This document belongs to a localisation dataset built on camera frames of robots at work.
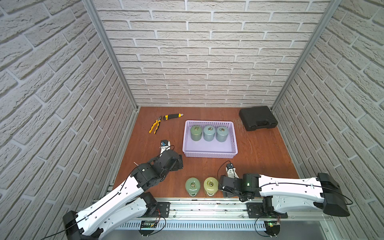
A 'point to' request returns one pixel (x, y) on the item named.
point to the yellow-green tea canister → (211, 185)
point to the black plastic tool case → (257, 117)
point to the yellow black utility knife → (172, 116)
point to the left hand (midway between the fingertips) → (176, 155)
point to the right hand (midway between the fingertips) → (230, 188)
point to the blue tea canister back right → (222, 133)
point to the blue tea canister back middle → (209, 132)
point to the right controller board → (272, 228)
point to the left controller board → (147, 224)
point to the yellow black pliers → (159, 121)
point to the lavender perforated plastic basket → (203, 149)
